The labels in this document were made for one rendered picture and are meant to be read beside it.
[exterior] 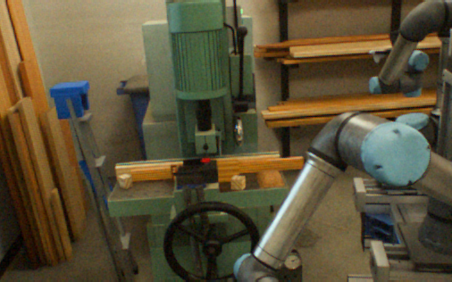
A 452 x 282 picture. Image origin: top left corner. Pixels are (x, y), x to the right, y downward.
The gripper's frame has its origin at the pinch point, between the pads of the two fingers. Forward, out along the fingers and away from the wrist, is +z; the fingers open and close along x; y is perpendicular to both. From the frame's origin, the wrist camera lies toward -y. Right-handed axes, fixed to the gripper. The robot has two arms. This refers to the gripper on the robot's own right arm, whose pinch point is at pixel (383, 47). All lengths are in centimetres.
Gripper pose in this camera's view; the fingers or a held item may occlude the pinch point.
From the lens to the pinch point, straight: 227.9
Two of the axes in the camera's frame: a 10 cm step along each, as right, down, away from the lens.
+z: -0.8, -3.1, 9.5
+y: 2.0, 9.3, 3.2
